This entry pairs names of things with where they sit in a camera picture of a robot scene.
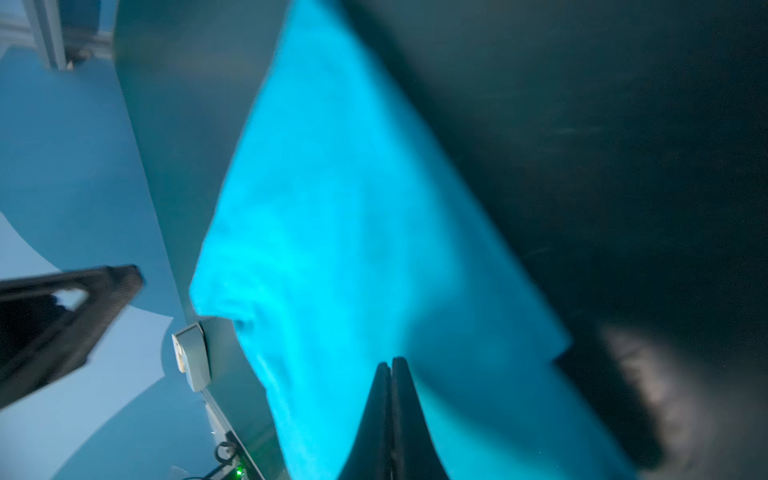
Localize horizontal aluminium frame bar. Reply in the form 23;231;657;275
1;15;113;60

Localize grey white stapler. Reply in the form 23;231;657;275
172;323;211;392

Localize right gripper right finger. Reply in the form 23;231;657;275
391;357;449;480

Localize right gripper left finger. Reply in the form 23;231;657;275
338;363;393;480

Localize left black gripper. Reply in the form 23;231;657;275
1;265;144;408

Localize teal printed t shirt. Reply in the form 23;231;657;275
189;1;635;479

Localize left aluminium frame post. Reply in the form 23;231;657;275
22;0;67;71

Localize front aluminium rail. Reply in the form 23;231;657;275
202;390;265;480

